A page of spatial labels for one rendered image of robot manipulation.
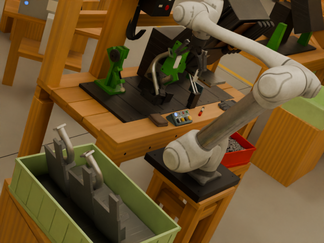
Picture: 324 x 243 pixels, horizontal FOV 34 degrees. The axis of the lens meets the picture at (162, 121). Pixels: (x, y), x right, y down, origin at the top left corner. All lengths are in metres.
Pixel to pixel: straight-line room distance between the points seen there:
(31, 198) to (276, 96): 1.06
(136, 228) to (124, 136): 0.64
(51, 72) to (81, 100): 0.23
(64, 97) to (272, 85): 1.31
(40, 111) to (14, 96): 1.55
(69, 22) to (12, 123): 1.57
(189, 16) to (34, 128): 1.28
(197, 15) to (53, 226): 1.08
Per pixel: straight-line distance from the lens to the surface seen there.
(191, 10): 2.37
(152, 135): 2.88
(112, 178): 2.42
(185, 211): 2.66
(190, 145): 2.39
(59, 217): 2.10
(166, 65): 3.21
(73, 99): 2.98
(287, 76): 2.11
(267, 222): 4.34
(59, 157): 2.15
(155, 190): 2.76
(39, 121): 3.18
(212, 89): 3.73
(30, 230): 2.27
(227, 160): 3.02
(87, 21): 3.13
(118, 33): 3.21
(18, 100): 4.62
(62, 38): 2.93
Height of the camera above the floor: 2.27
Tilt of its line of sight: 27 degrees down
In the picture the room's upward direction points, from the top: 22 degrees clockwise
